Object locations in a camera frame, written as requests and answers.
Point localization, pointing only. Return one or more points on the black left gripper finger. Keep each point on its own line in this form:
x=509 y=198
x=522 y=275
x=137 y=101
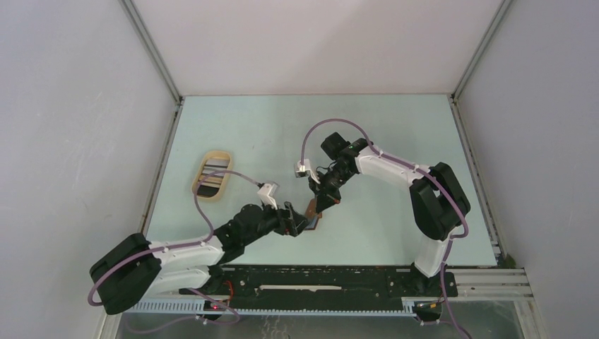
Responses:
x=291 y=215
x=297 y=228

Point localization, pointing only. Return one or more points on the aluminium corner frame post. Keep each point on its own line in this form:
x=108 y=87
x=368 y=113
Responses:
x=486 y=40

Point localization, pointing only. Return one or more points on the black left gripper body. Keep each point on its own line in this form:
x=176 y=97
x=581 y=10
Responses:
x=271 y=220

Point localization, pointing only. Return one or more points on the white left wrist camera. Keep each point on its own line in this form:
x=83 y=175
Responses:
x=266 y=193

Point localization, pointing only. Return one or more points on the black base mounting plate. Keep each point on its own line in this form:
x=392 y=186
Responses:
x=337 y=288

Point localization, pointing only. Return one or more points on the oval wooden tray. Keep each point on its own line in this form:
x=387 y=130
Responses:
x=207 y=191

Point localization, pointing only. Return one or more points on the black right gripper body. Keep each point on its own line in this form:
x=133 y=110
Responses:
x=332 y=180

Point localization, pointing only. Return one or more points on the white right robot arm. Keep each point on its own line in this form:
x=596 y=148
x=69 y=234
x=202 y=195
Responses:
x=438 y=201

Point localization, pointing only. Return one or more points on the light blue cable duct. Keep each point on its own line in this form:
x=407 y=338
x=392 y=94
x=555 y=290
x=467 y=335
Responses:
x=200 y=306

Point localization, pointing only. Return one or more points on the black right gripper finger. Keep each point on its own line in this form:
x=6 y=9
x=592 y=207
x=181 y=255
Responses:
x=324 y=200
x=334 y=196

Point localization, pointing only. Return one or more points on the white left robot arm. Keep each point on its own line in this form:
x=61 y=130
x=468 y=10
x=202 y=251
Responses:
x=137 y=268

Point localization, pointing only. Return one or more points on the left aluminium corner post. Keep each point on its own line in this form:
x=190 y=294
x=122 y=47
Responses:
x=144 y=35

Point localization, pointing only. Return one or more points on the brown leather card holder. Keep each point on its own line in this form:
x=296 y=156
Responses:
x=312 y=216

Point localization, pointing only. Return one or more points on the credit card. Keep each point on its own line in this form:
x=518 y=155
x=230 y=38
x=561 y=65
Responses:
x=217 y=163
x=213 y=177

